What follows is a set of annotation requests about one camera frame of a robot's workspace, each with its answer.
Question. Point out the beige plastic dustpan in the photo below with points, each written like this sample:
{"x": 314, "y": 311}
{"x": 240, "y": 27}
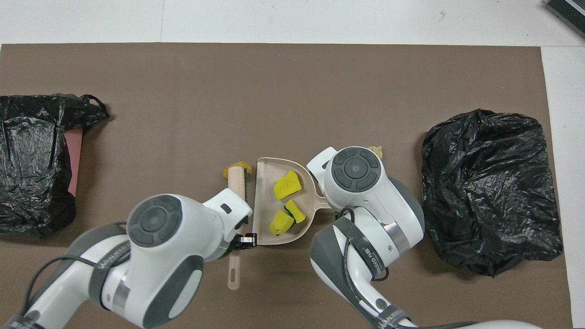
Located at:
{"x": 267, "y": 201}

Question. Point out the dark ribbed object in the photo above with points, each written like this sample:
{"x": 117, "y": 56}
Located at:
{"x": 569, "y": 16}

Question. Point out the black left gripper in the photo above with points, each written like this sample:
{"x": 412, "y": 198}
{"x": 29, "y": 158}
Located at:
{"x": 234, "y": 246}

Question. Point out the beige hand brush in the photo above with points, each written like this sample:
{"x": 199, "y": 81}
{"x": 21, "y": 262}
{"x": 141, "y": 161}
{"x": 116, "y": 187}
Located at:
{"x": 237, "y": 183}

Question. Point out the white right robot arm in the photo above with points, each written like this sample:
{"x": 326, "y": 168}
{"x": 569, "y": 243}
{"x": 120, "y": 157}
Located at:
{"x": 365, "y": 192}

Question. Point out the left black plastic bag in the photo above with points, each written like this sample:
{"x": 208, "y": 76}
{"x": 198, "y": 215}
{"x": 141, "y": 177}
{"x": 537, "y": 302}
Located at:
{"x": 493, "y": 192}

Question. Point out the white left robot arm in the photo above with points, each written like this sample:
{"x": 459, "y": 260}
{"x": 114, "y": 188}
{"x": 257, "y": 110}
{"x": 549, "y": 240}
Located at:
{"x": 155, "y": 256}

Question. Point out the large yellow sponge piece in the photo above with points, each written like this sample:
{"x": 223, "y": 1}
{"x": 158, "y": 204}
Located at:
{"x": 288, "y": 185}

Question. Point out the pink bin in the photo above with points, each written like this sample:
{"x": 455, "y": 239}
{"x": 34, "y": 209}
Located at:
{"x": 75, "y": 160}

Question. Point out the brown cork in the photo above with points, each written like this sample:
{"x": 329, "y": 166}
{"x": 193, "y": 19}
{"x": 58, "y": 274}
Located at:
{"x": 247, "y": 168}

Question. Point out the yellow green sponge piece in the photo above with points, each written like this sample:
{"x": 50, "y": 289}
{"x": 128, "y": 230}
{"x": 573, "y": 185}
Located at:
{"x": 297, "y": 211}

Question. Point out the beige foam chunk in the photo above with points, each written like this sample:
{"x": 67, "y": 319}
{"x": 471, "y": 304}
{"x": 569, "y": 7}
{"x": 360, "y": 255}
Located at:
{"x": 376, "y": 151}

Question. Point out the small yellow sponge wedge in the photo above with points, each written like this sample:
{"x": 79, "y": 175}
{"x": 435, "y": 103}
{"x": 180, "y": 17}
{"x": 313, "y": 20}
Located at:
{"x": 281, "y": 224}

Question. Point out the brown table mat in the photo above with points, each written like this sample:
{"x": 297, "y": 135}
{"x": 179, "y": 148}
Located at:
{"x": 228, "y": 91}

